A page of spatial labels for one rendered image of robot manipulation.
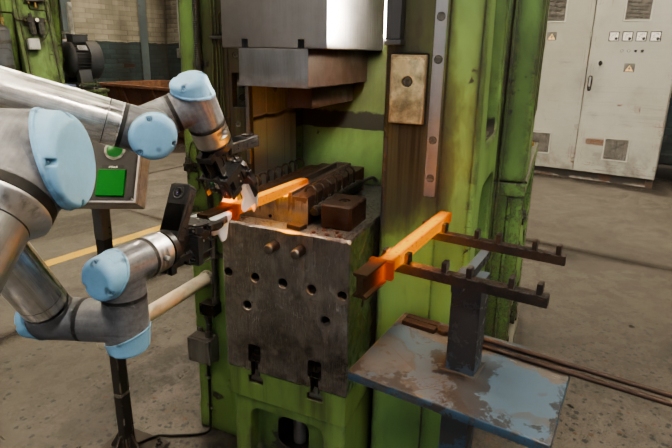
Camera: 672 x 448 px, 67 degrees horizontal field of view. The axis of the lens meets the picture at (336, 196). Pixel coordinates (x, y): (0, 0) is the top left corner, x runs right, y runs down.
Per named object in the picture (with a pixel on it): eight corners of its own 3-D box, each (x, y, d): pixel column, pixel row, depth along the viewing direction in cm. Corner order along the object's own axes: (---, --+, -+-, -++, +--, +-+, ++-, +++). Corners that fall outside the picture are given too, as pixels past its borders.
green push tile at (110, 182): (123, 195, 137) (126, 169, 139) (94, 195, 137) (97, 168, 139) (125, 197, 139) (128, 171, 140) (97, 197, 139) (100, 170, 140)
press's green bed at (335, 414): (342, 534, 150) (345, 397, 137) (234, 490, 164) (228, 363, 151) (397, 416, 199) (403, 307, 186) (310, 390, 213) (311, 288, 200)
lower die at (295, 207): (307, 225, 135) (308, 194, 133) (243, 215, 143) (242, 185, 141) (363, 189, 172) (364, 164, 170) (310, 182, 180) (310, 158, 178)
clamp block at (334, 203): (350, 232, 131) (351, 208, 129) (320, 227, 134) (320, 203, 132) (366, 219, 141) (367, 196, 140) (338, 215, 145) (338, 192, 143)
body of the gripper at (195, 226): (188, 250, 109) (147, 271, 98) (186, 212, 107) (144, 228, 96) (218, 256, 106) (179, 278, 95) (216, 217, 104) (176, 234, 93)
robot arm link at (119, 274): (80, 302, 85) (74, 254, 82) (129, 277, 94) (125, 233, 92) (116, 312, 82) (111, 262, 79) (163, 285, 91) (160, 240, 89)
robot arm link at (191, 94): (159, 79, 98) (200, 62, 100) (181, 125, 105) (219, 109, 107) (168, 95, 92) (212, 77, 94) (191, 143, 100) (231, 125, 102)
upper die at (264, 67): (308, 88, 126) (308, 48, 123) (239, 85, 133) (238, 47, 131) (367, 81, 163) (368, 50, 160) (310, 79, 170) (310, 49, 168)
